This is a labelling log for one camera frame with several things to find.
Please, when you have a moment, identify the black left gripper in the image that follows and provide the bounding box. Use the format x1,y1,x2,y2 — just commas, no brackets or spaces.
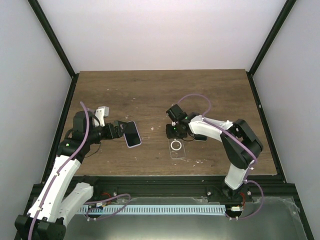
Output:
87,121,129,145

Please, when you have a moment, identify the small grey-edged phone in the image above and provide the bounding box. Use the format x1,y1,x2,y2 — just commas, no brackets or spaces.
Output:
193,134,207,142

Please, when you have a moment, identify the clear magsafe phone case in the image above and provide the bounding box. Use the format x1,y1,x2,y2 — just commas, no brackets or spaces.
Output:
168,138,186,160

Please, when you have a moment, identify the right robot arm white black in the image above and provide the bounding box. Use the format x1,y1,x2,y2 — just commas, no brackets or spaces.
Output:
166,104,264,202

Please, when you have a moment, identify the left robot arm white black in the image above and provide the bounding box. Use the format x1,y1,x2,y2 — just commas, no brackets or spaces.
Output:
14,108,128,240

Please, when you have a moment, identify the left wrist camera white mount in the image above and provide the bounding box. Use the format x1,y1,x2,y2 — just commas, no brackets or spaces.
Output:
94,106,110,127

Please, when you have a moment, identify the light blue slotted cable duct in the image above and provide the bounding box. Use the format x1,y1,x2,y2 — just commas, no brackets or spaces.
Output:
77,204,226,216

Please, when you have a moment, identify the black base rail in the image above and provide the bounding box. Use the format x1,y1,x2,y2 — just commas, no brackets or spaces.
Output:
97,175,297,198

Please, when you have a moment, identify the black frame post left rear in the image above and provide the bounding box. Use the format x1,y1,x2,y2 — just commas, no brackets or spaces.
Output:
26,0,77,78

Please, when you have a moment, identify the black frame post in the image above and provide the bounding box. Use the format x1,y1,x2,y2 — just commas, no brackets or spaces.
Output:
246,0,298,76
26,0,77,78

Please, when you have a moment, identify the black frame post right rear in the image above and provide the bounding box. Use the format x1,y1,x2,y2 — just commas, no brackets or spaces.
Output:
246,0,298,76

